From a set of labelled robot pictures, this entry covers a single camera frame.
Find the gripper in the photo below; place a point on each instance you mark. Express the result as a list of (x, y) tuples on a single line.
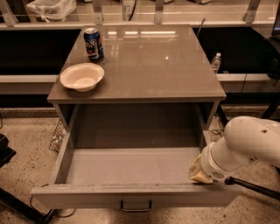
[(210, 166)]

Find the grey top drawer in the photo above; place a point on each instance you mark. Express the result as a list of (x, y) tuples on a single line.
[(132, 157)]

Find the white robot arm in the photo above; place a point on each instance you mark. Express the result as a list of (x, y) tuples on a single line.
[(246, 140)]

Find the grey drawer cabinet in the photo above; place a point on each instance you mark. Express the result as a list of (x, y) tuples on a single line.
[(158, 91)]

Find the black office chair base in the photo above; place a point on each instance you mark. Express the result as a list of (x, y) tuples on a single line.
[(263, 180)]

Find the black table leg right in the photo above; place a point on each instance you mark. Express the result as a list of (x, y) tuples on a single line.
[(222, 116)]

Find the clear plastic water bottle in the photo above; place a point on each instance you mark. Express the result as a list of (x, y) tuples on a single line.
[(216, 62)]

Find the white paper bowl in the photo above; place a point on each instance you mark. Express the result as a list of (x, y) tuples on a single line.
[(81, 77)]

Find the blue soda can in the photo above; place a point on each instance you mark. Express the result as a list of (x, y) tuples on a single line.
[(93, 42)]

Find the black stand leg left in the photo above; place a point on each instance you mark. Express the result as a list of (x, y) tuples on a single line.
[(9, 201)]

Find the clear plastic bag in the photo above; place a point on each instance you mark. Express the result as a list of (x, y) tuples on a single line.
[(52, 9)]

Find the wire mesh basket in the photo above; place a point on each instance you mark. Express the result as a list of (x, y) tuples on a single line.
[(57, 137)]

